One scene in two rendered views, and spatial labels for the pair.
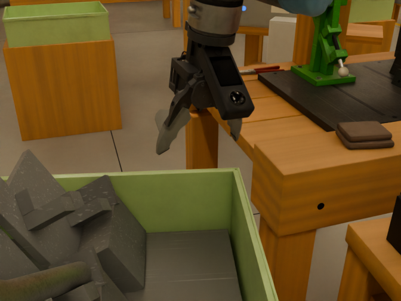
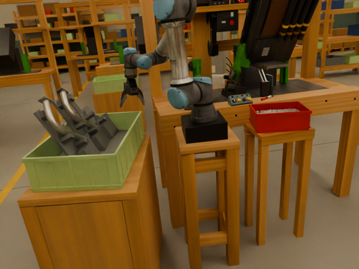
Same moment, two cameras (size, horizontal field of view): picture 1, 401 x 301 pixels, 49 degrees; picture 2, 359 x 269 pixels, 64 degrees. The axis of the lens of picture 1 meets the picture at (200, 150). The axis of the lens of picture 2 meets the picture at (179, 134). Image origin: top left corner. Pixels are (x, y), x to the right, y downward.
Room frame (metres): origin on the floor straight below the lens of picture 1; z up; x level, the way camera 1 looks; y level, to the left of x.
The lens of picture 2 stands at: (-1.01, -0.55, 1.45)
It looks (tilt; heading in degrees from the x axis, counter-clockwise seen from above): 21 degrees down; 9
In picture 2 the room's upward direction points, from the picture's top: 5 degrees counter-clockwise
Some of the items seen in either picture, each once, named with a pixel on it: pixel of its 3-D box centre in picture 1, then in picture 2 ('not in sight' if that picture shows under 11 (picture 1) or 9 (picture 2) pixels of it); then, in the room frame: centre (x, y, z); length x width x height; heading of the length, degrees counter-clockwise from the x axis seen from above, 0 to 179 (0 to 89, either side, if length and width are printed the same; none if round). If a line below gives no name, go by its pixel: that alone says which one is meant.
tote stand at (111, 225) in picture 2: not in sight; (109, 220); (0.30, 0.12, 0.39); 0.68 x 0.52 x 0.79; 8
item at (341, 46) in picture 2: not in sight; (335, 40); (10.53, -4.69, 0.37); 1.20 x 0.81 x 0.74; 109
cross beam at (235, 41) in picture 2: not in sight; (232, 44); (1.62, -0.65, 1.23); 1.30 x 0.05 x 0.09; 108
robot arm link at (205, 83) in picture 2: not in sight; (200, 88); (0.50, -0.44, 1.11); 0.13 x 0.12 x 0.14; 142
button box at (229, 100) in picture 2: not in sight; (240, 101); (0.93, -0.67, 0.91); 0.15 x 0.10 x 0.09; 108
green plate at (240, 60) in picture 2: not in sight; (242, 57); (1.19, -0.71, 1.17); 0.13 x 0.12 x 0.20; 108
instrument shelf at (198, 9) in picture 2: not in sight; (236, 7); (1.52, -0.68, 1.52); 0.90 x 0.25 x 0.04; 108
